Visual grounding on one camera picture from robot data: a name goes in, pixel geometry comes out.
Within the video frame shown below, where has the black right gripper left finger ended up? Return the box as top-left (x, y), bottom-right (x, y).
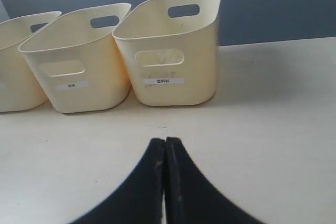
top-left (73, 138), bottom-right (165, 223)

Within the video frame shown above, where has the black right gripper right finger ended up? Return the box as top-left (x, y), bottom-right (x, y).
top-left (165, 137), bottom-right (259, 223)

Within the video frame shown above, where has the cream plastic bin right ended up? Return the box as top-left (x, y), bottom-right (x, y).
top-left (112, 0), bottom-right (221, 106)

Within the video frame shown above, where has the cream plastic bin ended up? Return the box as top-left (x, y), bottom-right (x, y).
top-left (112, 0), bottom-right (221, 106)
top-left (18, 3), bottom-right (131, 114)
top-left (1, 11), bottom-right (62, 112)

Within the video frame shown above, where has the cream plastic bin middle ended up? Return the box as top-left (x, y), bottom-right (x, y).
top-left (18, 3), bottom-right (131, 114)

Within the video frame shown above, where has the cream plastic bin left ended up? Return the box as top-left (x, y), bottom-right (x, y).
top-left (1, 11), bottom-right (62, 112)

